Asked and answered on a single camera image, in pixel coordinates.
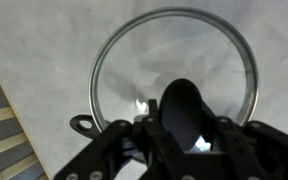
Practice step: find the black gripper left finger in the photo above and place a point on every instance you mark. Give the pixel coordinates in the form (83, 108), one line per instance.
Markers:
(105, 156)

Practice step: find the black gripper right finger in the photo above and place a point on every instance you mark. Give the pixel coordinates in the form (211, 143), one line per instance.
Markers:
(256, 151)

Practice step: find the glass lid with black knob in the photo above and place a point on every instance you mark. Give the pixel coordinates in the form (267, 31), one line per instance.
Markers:
(143, 56)

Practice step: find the black saucepan with handle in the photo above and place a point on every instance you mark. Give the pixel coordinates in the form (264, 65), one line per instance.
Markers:
(85, 125)

